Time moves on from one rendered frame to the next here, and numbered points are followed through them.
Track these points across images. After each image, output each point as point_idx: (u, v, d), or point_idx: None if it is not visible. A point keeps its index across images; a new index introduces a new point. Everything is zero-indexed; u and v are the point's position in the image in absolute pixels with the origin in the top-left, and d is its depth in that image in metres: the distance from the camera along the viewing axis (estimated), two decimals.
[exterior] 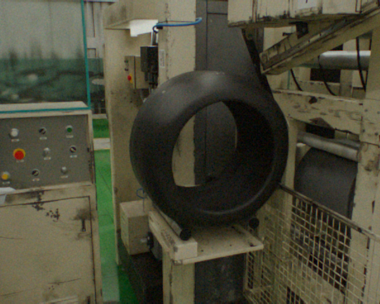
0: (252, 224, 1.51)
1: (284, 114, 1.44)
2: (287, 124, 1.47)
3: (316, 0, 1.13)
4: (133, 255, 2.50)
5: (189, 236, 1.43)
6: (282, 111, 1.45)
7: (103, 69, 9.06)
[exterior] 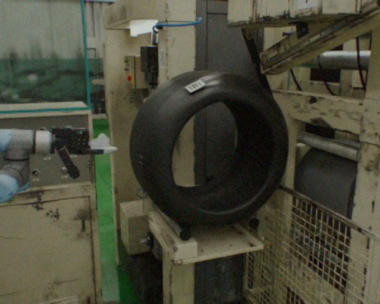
0: (253, 221, 1.51)
1: (189, 88, 1.28)
2: (199, 80, 1.31)
3: (316, 0, 1.13)
4: (133, 255, 2.50)
5: (182, 237, 1.42)
6: (185, 88, 1.30)
7: (103, 69, 9.06)
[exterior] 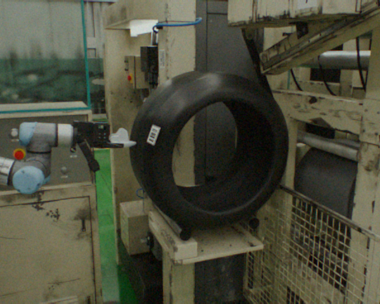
0: (254, 226, 1.52)
1: (150, 141, 1.28)
2: (152, 125, 1.28)
3: (316, 0, 1.13)
4: (133, 255, 2.50)
5: (188, 237, 1.43)
6: (147, 142, 1.29)
7: (103, 69, 9.06)
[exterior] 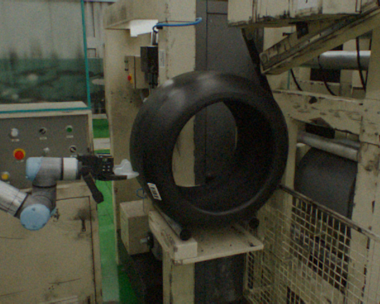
0: (255, 221, 1.52)
1: (156, 197, 1.33)
2: (148, 184, 1.33)
3: (316, 0, 1.13)
4: (133, 255, 2.50)
5: (188, 232, 1.42)
6: (154, 198, 1.35)
7: (103, 69, 9.06)
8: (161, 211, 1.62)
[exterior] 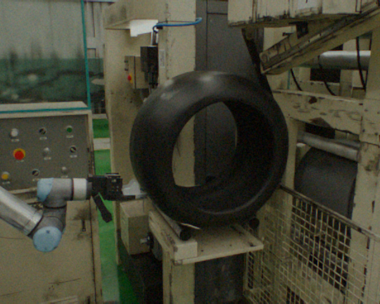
0: (254, 226, 1.52)
1: (196, 228, 1.42)
2: (182, 224, 1.41)
3: (316, 0, 1.13)
4: (133, 255, 2.50)
5: (182, 237, 1.42)
6: (195, 228, 1.44)
7: (103, 69, 9.06)
8: None
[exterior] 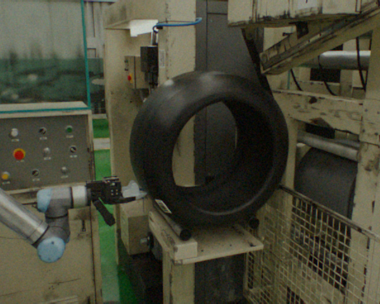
0: (254, 226, 1.52)
1: (166, 211, 1.36)
2: (156, 201, 1.35)
3: (316, 0, 1.13)
4: (133, 255, 2.50)
5: (187, 232, 1.42)
6: (165, 211, 1.38)
7: (103, 69, 9.06)
8: (161, 213, 1.62)
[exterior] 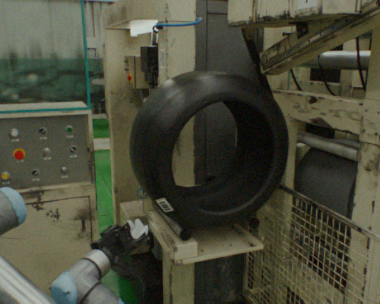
0: (254, 226, 1.52)
1: (168, 210, 1.36)
2: (156, 201, 1.35)
3: (316, 0, 1.13)
4: (133, 255, 2.50)
5: (187, 232, 1.42)
6: (166, 212, 1.38)
7: (103, 69, 9.06)
8: (161, 213, 1.62)
